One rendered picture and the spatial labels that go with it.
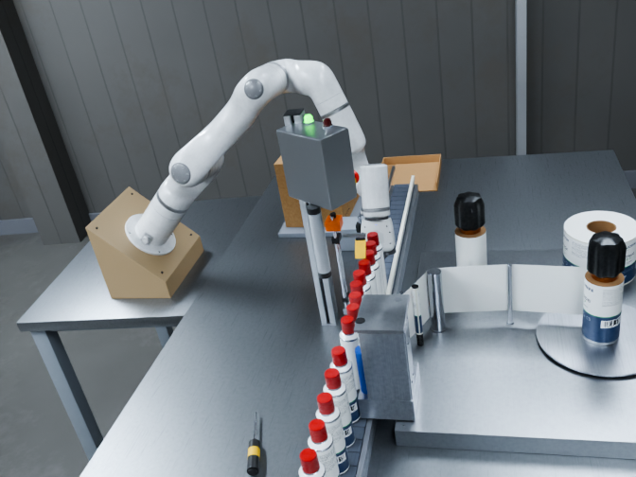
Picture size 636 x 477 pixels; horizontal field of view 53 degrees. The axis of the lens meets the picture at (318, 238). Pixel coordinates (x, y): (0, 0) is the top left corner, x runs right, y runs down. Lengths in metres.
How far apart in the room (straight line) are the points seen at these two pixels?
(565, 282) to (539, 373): 0.25
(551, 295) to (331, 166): 0.67
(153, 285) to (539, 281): 1.27
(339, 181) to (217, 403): 0.68
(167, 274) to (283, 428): 0.83
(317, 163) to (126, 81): 3.13
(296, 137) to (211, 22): 2.74
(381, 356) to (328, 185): 0.43
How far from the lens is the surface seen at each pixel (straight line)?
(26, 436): 3.38
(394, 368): 1.47
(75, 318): 2.39
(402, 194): 2.59
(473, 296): 1.80
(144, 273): 2.29
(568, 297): 1.80
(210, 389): 1.86
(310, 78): 1.89
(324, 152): 1.55
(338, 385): 1.42
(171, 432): 1.78
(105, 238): 2.30
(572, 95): 4.31
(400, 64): 4.16
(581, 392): 1.66
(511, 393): 1.64
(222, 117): 2.03
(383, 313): 1.46
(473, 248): 1.89
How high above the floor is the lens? 1.99
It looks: 28 degrees down
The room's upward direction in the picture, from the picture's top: 10 degrees counter-clockwise
